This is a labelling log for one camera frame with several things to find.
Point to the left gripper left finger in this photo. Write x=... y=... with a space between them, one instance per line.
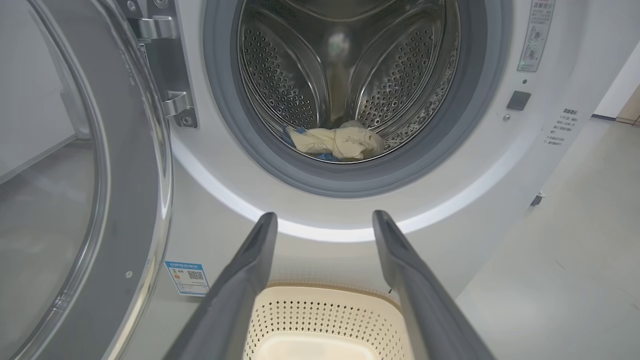
x=235 y=300

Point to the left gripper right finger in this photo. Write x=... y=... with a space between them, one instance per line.
x=425 y=300

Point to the round dark glass washer door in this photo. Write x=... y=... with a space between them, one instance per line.
x=135 y=200

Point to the cream garment with blue trim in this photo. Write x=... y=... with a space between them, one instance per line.
x=340 y=142

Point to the cream perforated basket brown rim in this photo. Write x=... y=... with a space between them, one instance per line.
x=320 y=320

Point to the white front-load washing machine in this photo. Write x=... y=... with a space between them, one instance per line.
x=500 y=225

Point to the small dark machine foot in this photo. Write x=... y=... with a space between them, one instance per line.
x=537 y=200

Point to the grey rubber door gasket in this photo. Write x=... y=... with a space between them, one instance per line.
x=225 y=100

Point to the black door latch socket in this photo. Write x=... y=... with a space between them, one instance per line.
x=518 y=100

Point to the metal door hinge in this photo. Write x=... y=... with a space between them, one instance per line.
x=165 y=60

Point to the blue energy label sticker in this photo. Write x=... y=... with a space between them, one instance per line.
x=187 y=277

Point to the steel perforated washer drum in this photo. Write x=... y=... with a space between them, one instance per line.
x=280 y=75

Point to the grey warning label sticker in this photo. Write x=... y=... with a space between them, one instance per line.
x=535 y=35

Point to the white partition panel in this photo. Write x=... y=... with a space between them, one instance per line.
x=617 y=80

